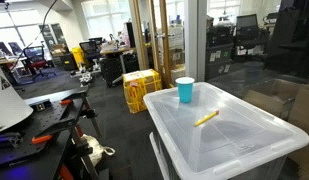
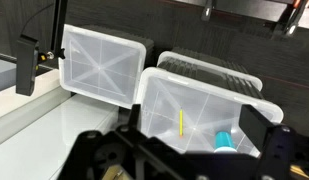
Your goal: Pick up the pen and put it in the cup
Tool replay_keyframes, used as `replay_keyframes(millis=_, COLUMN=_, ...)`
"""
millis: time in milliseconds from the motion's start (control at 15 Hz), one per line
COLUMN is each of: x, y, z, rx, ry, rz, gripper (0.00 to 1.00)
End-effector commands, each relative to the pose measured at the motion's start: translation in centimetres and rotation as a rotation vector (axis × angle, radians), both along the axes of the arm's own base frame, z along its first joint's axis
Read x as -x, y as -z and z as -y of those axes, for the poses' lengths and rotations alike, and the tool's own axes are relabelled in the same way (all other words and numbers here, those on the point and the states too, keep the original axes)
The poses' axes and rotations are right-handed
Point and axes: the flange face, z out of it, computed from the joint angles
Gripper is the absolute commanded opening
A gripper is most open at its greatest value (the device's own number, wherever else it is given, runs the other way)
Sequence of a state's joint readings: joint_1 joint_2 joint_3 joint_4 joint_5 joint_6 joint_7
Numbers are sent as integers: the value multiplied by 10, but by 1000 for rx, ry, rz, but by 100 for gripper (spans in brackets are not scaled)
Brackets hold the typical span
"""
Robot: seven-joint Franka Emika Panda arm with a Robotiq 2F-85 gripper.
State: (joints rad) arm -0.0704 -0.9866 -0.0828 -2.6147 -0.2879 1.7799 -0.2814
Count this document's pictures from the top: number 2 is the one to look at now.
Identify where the teal plastic cup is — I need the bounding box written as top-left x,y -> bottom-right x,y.
214,131 -> 237,153

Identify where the black camera on stand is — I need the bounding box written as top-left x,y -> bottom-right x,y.
16,0 -> 68,96

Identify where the yellow pencil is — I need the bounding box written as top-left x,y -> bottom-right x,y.
179,109 -> 183,137

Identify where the large clear plastic bin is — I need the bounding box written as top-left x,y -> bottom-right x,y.
136,67 -> 284,156

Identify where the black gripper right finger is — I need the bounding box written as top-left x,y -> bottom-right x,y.
239,104 -> 309,180

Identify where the small clear plastic bin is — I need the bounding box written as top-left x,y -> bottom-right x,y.
157,51 -> 263,99

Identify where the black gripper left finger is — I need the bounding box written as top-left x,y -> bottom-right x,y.
57,105 -> 181,180

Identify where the clear plastic bin lid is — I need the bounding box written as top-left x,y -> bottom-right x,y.
58,24 -> 147,109

